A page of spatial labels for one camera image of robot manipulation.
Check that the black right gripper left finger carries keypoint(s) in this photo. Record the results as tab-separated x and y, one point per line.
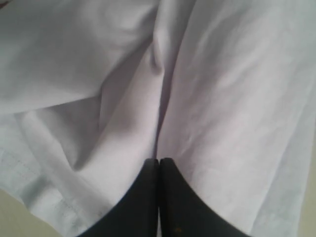
136	214

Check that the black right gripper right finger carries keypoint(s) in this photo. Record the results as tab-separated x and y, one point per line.
182	212

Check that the white t-shirt red lettering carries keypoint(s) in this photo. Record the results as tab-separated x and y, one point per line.
89	89

